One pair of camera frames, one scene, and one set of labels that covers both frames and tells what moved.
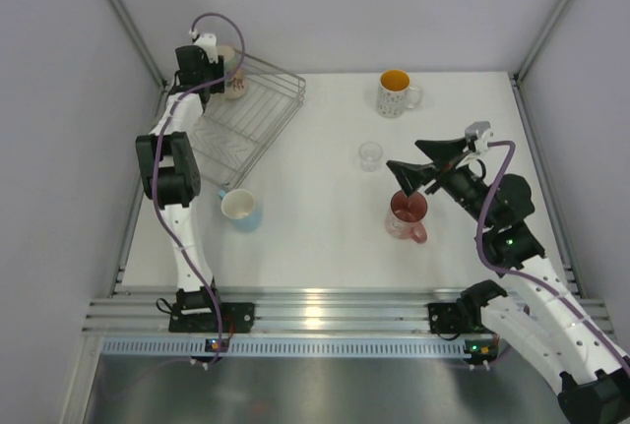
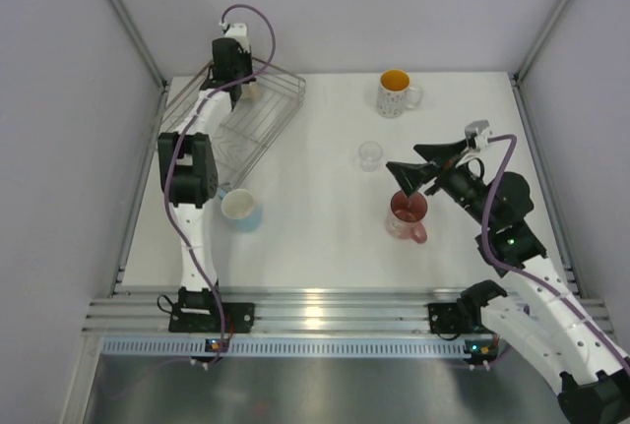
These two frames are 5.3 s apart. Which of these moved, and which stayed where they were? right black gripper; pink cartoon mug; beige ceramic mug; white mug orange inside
Moved: beige ceramic mug
Stayed: right black gripper; white mug orange inside; pink cartoon mug
